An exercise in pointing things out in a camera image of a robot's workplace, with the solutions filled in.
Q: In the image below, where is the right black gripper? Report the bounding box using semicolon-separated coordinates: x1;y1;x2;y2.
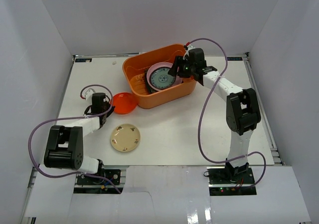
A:
168;56;195;79

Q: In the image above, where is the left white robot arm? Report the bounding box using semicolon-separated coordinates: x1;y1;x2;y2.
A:
44;93;115;184

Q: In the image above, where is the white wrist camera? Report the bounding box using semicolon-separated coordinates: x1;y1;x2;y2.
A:
80;88;96;101
183;42;195;60

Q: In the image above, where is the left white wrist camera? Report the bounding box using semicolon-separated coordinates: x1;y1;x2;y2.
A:
80;88;96;101

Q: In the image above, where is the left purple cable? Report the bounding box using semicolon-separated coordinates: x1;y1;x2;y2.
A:
27;84;123;194

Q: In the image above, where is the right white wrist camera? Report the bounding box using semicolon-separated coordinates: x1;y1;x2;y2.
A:
183;42;195;60

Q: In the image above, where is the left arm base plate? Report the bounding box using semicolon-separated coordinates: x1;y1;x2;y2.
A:
73;168;123;195

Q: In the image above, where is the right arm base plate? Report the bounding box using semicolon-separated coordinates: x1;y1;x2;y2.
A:
203;167;257;197

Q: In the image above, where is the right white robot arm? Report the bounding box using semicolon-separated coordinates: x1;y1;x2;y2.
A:
168;45;261;184

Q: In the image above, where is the black floral square plate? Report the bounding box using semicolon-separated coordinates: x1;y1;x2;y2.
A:
144;69;156;95

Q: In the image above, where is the orange plastic bin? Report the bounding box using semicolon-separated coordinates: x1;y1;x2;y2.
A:
122;44;196;109

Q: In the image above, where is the beige floral round plate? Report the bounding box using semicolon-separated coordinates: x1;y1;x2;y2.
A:
110;123;141;152

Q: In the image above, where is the pink round plate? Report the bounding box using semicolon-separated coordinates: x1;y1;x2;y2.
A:
147;62;183;91

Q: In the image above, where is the blue floral patterned plate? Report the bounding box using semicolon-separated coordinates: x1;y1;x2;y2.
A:
149;67;176;90

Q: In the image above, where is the small orange round plate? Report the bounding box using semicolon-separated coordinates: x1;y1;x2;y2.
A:
113;92;138;114

